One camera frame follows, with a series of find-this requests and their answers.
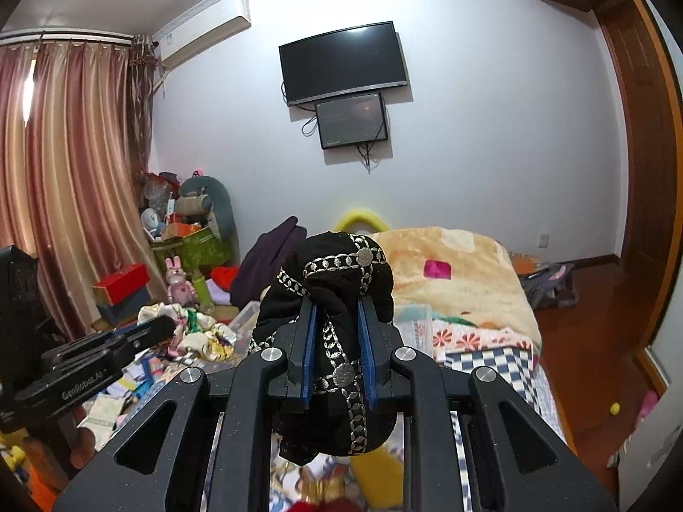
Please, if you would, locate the yellow curved foam pillow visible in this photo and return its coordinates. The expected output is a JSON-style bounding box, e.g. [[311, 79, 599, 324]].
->
[[333, 208, 390, 233]]

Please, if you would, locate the black speaker box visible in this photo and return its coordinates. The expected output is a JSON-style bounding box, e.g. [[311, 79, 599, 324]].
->
[[1, 245, 62, 392]]

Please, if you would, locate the small black wall monitor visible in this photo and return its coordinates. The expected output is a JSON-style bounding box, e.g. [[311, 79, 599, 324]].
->
[[315, 93, 389, 150]]

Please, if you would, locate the yellow sponge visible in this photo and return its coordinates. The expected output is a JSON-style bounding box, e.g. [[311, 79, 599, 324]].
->
[[350, 447, 404, 509]]

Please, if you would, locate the pink striped curtain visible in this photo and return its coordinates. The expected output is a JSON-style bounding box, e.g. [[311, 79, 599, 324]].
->
[[1, 36, 164, 339]]

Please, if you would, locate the wall power socket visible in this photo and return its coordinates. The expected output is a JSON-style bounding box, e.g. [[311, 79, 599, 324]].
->
[[537, 233, 550, 248]]

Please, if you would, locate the green cardboard box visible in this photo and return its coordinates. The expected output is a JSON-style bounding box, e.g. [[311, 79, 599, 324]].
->
[[152, 228, 231, 274]]

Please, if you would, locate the large black wall television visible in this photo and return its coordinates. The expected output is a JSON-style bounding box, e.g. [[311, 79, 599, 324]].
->
[[279, 21, 408, 106]]

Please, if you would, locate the dark purple garment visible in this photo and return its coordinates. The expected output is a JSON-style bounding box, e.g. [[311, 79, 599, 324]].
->
[[229, 216, 307, 308]]

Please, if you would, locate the grey green plush toy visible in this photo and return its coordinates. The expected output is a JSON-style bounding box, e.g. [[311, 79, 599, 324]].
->
[[174, 176, 235, 241]]

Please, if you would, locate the red box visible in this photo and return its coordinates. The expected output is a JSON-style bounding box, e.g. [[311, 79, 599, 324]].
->
[[93, 264, 151, 306]]

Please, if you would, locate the white air conditioner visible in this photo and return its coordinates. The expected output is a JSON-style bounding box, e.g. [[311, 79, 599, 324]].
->
[[159, 0, 251, 70]]

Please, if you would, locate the grey purple bag on floor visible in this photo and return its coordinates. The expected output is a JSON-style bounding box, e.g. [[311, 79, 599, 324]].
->
[[520, 262, 579, 311]]

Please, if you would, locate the black pouch with silver trim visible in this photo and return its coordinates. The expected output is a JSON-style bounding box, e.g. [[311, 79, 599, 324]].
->
[[250, 233, 397, 466]]

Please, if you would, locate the clear plastic storage bin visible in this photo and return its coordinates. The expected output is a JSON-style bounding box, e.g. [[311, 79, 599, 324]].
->
[[228, 300, 433, 357]]

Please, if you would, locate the brown wooden door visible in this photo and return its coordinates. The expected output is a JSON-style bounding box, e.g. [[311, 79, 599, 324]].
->
[[595, 0, 682, 372]]

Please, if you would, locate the pink bunny plush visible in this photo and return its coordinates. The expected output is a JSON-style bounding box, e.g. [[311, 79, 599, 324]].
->
[[164, 256, 198, 308]]

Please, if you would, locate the peach fleece blanket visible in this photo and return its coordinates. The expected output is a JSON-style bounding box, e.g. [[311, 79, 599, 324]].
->
[[371, 227, 542, 350]]

